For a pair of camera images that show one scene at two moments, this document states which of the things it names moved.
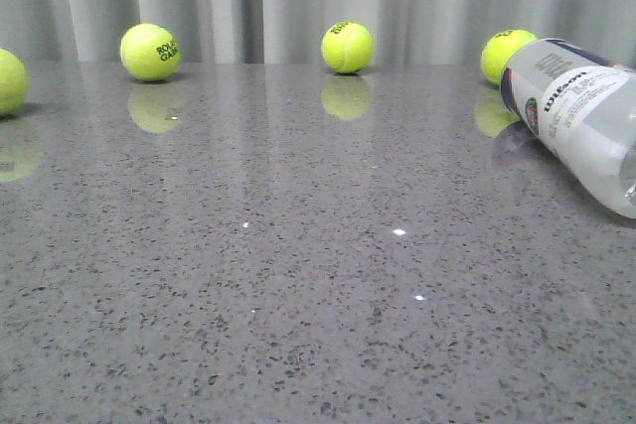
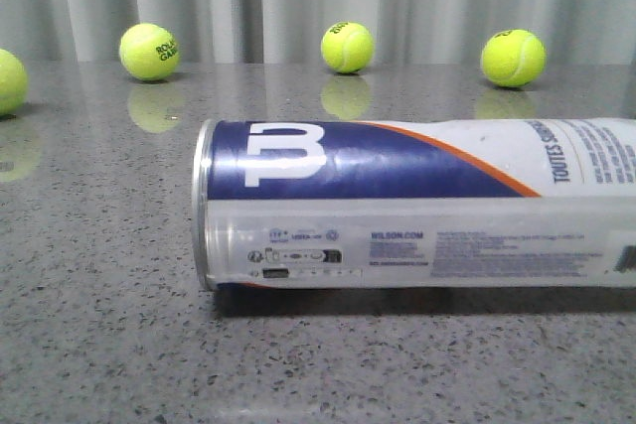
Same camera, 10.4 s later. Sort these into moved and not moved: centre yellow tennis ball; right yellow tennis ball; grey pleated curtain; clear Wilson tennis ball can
Moved: clear Wilson tennis ball can
Not moved: grey pleated curtain; right yellow tennis ball; centre yellow tennis ball
